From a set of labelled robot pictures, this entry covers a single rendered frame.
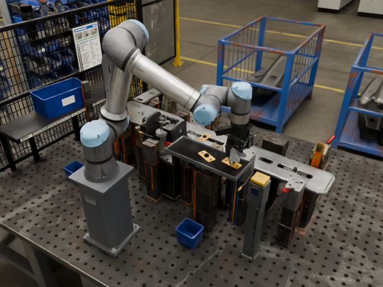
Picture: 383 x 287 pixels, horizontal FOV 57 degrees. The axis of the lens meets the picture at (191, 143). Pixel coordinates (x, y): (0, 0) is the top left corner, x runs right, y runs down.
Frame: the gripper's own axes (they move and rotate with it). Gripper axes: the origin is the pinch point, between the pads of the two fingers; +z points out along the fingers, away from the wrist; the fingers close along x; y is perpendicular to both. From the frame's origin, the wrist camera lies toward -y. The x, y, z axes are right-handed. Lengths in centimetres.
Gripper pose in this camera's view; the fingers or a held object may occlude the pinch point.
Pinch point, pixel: (232, 160)
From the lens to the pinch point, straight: 152.8
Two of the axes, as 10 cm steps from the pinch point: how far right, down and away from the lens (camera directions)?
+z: 0.0, 8.4, 5.5
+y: 7.3, 3.7, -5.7
